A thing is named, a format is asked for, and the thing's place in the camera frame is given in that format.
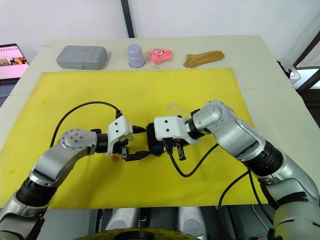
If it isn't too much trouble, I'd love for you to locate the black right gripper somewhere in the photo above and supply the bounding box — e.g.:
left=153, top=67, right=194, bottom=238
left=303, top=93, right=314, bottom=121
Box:
left=146, top=121, right=188, bottom=161

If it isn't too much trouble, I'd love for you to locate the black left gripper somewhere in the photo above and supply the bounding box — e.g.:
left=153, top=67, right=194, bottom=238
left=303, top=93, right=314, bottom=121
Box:
left=112, top=125, right=151, bottom=163

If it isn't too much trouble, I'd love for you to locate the black fuse box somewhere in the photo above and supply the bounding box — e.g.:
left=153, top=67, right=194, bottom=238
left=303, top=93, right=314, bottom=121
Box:
left=147, top=141, right=166, bottom=158

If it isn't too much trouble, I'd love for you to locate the clear plastic fuse box cover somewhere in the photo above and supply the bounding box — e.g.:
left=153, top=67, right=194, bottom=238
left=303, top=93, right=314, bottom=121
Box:
left=165, top=101, right=189, bottom=118

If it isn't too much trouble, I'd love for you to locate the yellow table mat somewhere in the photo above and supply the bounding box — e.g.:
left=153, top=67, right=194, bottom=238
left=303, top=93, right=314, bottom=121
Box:
left=0, top=67, right=258, bottom=210

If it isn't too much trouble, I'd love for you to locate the pink star plush toy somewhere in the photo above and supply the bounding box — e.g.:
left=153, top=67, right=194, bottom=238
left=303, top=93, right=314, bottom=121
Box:
left=146, top=48, right=174, bottom=65

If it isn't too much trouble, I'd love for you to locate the lavender plastic cup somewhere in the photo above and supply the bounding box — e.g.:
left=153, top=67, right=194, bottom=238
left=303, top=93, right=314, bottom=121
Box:
left=127, top=44, right=146, bottom=69

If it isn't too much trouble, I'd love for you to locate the silver rounded shell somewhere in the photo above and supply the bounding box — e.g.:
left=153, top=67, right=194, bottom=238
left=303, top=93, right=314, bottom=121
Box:
left=177, top=206, right=208, bottom=240
left=104, top=206, right=151, bottom=232

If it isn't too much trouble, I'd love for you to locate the brown cloth pouch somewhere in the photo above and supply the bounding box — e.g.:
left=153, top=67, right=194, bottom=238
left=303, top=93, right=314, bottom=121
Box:
left=183, top=50, right=225, bottom=68

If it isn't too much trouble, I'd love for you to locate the yellow and black round disc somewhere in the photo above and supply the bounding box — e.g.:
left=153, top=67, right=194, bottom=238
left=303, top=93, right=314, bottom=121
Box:
left=82, top=226, right=191, bottom=240

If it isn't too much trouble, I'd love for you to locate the grey plastic tool case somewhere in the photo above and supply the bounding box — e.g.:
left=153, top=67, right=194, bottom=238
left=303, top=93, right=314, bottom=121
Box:
left=55, top=45, right=109, bottom=71

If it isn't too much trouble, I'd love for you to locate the black vertical pole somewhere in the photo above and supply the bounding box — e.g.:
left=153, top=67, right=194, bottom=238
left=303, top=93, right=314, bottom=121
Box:
left=120, top=0, right=136, bottom=39

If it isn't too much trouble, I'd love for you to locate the open laptop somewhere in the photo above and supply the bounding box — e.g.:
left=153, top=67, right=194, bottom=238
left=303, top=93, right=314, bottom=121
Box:
left=0, top=43, right=30, bottom=108

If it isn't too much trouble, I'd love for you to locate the white small device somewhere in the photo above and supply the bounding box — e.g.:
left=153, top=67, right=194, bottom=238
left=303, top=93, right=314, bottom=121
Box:
left=286, top=65, right=302, bottom=89

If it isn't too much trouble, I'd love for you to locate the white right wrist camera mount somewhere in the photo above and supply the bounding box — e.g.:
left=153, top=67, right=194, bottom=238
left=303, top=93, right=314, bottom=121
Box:
left=153, top=115, right=202, bottom=146

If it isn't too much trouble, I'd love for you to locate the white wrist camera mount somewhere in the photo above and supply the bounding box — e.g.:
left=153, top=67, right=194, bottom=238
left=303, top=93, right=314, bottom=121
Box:
left=106, top=115, right=134, bottom=157
left=153, top=115, right=202, bottom=146

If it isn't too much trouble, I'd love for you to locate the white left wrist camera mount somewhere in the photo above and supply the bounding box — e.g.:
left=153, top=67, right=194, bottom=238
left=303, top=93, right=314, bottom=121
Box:
left=106, top=115, right=134, bottom=157

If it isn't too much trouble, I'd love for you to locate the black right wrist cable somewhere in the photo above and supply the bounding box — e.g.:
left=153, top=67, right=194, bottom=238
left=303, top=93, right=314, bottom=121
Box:
left=163, top=138, right=220, bottom=178

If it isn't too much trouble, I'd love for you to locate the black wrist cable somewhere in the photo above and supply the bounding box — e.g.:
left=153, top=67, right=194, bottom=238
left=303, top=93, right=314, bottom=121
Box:
left=49, top=100, right=124, bottom=149
left=163, top=138, right=220, bottom=178

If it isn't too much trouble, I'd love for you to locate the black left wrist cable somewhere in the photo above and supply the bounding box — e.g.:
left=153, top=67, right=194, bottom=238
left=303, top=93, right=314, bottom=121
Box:
left=49, top=100, right=124, bottom=149

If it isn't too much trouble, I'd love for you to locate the thin black hanging cable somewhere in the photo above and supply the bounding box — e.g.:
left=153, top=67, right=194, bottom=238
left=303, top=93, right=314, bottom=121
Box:
left=217, top=168, right=252, bottom=210
left=248, top=171, right=275, bottom=225

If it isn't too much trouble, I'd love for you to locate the dark metal frame bar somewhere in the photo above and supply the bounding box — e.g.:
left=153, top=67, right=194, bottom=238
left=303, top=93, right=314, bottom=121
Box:
left=294, top=34, right=320, bottom=70

